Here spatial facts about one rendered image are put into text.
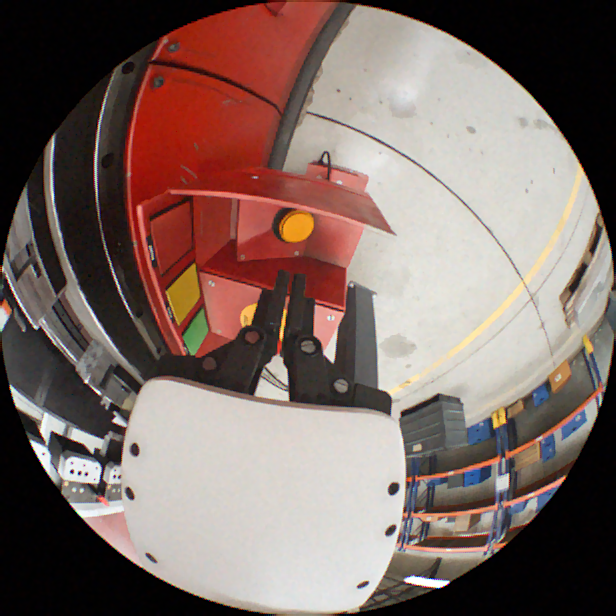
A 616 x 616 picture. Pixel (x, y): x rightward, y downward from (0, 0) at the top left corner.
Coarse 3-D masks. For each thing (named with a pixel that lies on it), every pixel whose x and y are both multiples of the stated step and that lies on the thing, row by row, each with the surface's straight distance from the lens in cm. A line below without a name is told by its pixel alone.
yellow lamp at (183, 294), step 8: (192, 264) 20; (184, 272) 19; (192, 272) 20; (176, 280) 18; (184, 280) 19; (192, 280) 21; (176, 288) 19; (184, 288) 20; (192, 288) 21; (168, 296) 18; (176, 296) 19; (184, 296) 20; (192, 296) 21; (200, 296) 23; (176, 304) 19; (184, 304) 20; (192, 304) 22; (176, 312) 20; (184, 312) 21; (176, 320) 20
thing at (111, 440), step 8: (112, 432) 70; (104, 440) 70; (112, 440) 70; (120, 440) 75; (104, 448) 70; (112, 448) 72; (120, 448) 75; (104, 456) 71; (112, 456) 74; (120, 456) 77
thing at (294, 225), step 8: (280, 216) 21; (288, 216) 20; (296, 216) 20; (304, 216) 21; (280, 224) 20; (288, 224) 20; (296, 224) 21; (304, 224) 21; (312, 224) 21; (280, 232) 21; (288, 232) 21; (296, 232) 21; (304, 232) 21; (288, 240) 22; (296, 240) 22
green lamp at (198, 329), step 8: (200, 312) 24; (200, 320) 24; (192, 328) 23; (200, 328) 25; (184, 336) 22; (192, 336) 24; (200, 336) 26; (192, 344) 24; (200, 344) 26; (192, 352) 25
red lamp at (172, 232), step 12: (168, 216) 16; (180, 216) 17; (156, 228) 15; (168, 228) 16; (180, 228) 17; (156, 240) 15; (168, 240) 16; (180, 240) 18; (192, 240) 19; (156, 252) 16; (168, 252) 17; (180, 252) 18; (168, 264) 17
